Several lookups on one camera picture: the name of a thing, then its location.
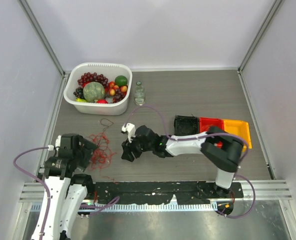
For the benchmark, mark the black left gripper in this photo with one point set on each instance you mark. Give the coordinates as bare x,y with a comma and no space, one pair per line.
88,148

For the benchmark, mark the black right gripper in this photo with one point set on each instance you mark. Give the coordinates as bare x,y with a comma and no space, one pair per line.
128,148

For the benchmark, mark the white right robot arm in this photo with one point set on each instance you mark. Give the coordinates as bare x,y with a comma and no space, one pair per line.
224,150

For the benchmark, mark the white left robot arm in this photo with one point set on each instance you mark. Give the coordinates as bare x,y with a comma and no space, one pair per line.
64,189

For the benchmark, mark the red apple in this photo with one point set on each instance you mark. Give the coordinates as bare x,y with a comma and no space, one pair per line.
102,101

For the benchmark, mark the black plastic bin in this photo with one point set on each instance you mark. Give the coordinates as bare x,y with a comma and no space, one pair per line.
186,125

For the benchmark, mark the green melon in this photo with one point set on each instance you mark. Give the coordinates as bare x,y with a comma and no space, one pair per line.
93,91

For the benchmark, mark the clear glass bottle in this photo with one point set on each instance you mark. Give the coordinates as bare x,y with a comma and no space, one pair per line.
139,94

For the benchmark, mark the peach fruit cluster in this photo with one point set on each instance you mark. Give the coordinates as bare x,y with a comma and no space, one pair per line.
114,89

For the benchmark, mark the red grape bunch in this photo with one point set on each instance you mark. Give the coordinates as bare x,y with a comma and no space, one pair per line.
89,77

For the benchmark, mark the green lime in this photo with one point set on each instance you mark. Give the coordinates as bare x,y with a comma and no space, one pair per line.
121,81

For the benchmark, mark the white plastic basket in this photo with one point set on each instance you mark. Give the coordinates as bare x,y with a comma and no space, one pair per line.
116,105

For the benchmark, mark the red plastic bin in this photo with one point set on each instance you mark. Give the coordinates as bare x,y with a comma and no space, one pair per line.
205,123

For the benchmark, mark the orange plastic bin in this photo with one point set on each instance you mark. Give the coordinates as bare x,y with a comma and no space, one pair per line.
239,128

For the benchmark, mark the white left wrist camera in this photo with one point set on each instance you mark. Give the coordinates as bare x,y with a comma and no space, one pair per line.
56,145

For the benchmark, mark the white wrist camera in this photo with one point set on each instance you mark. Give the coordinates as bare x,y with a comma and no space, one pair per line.
56,145
130,130

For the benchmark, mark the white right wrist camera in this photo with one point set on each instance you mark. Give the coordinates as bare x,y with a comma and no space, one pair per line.
130,130

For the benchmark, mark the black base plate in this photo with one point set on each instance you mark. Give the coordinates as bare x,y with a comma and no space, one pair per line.
161,192

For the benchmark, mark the white slotted cable duct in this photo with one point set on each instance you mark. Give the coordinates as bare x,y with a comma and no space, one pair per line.
171,207

